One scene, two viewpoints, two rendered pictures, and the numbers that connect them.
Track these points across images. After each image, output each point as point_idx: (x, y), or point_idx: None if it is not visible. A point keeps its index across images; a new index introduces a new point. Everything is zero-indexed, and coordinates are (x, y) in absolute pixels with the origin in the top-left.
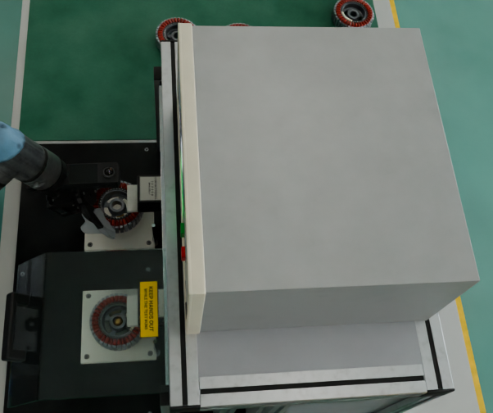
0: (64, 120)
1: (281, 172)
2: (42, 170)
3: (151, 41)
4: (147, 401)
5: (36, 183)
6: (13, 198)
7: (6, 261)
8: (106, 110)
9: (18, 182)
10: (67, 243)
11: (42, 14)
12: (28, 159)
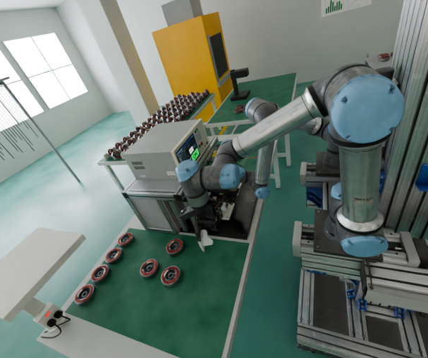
0: (229, 248)
1: (174, 131)
2: None
3: (182, 280)
4: None
5: None
6: (254, 224)
7: (259, 207)
8: (213, 250)
9: (252, 229)
10: (239, 206)
11: (225, 310)
12: None
